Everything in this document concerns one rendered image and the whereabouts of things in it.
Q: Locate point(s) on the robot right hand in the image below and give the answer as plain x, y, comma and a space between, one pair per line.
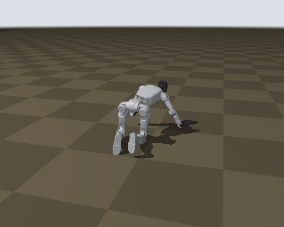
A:
186, 122

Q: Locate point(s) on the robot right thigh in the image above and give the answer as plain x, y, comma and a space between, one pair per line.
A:
145, 112

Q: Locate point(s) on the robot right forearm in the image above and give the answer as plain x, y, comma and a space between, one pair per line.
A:
177, 119

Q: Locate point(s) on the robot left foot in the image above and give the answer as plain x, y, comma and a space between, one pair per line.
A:
117, 144

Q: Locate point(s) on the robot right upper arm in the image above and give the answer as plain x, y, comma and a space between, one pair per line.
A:
164, 97

